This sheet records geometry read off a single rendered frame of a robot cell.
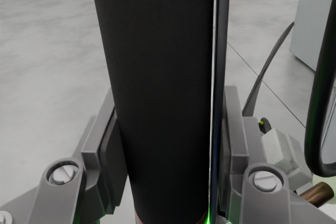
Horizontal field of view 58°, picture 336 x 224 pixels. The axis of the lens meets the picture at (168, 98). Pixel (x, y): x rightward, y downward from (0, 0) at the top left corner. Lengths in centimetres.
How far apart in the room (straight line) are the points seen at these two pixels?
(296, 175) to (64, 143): 208
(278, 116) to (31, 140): 199
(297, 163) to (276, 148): 5
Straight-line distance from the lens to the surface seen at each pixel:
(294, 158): 64
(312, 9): 321
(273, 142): 64
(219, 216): 45
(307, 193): 26
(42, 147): 256
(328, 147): 189
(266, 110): 269
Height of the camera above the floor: 158
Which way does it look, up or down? 35 degrees down
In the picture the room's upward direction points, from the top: 4 degrees counter-clockwise
